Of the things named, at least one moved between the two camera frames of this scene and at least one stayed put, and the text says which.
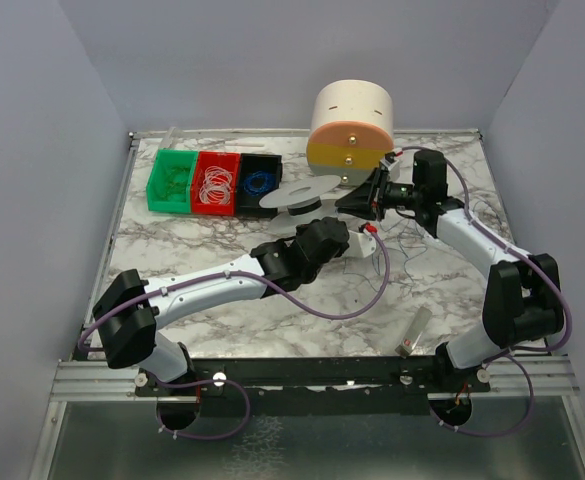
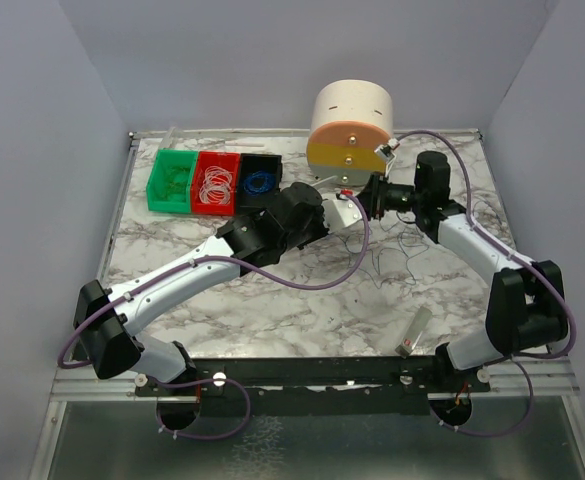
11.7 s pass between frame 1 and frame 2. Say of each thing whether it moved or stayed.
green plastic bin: stayed
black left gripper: moved
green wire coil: stayed
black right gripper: stayed
